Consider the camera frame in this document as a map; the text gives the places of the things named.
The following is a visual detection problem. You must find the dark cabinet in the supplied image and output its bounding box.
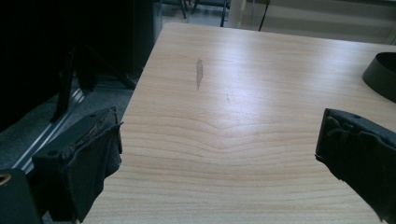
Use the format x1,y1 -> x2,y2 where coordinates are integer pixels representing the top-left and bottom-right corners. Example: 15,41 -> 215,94
124,0 -> 164,78

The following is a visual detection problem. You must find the black metal stand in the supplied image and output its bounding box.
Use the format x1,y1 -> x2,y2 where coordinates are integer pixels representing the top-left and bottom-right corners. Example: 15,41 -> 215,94
49,43 -> 138,124

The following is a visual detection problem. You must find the dark chair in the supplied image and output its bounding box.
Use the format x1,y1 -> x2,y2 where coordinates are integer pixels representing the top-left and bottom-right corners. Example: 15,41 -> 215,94
162,0 -> 232,28

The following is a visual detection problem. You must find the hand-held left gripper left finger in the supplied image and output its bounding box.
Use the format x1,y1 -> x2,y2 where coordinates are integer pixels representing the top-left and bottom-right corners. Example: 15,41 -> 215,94
32,105 -> 123,224

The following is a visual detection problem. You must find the black round container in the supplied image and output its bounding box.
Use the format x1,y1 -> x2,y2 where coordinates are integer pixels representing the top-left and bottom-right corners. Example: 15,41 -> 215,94
362,51 -> 396,104

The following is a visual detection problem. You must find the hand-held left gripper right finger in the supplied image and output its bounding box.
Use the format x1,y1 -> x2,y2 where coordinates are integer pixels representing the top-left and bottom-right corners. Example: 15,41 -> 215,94
315,107 -> 396,224

